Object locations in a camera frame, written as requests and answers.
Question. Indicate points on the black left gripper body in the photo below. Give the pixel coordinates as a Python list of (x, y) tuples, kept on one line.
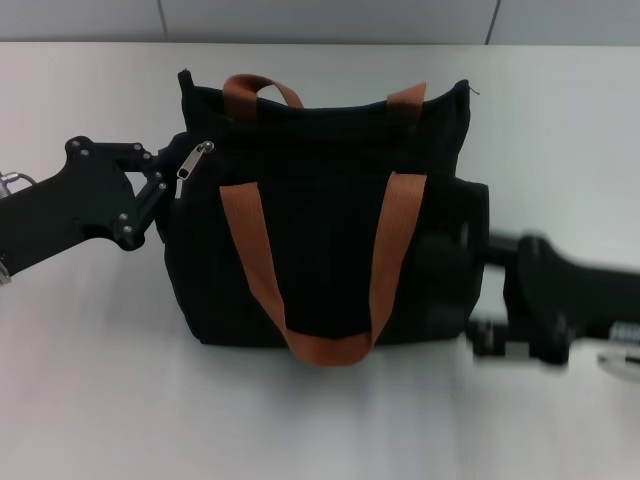
[(65, 210)]

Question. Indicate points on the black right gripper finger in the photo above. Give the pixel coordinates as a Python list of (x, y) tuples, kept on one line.
[(492, 336), (500, 247)]

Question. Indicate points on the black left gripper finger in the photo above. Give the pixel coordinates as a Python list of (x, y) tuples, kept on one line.
[(150, 200), (172, 152)]

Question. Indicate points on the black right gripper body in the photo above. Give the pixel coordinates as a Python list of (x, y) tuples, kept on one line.
[(560, 295)]

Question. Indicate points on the silver zipper pull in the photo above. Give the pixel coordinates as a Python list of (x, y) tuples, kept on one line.
[(192, 161)]

